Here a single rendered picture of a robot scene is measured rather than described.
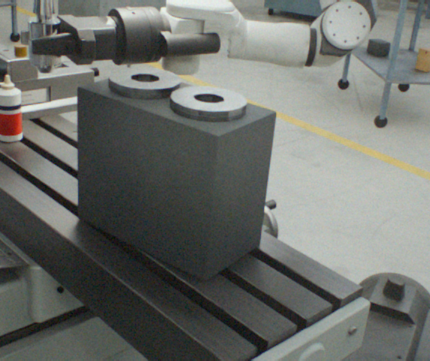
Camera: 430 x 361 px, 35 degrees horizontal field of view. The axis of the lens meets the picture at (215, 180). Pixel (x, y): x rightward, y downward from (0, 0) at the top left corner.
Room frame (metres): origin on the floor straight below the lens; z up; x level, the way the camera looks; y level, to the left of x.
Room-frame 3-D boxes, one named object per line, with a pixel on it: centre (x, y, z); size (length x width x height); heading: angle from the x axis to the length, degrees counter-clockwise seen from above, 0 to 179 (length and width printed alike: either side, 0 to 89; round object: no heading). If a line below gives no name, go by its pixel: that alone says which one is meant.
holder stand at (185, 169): (0.78, 0.06, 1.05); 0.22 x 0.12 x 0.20; 55
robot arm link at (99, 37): (1.04, 0.19, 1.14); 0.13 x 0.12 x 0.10; 32
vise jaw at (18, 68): (1.20, 0.40, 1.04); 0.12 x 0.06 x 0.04; 42
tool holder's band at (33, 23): (0.99, 0.27, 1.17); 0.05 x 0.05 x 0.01
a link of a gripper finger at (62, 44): (0.97, 0.25, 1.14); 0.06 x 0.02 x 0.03; 122
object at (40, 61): (0.99, 0.27, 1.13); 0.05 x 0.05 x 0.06
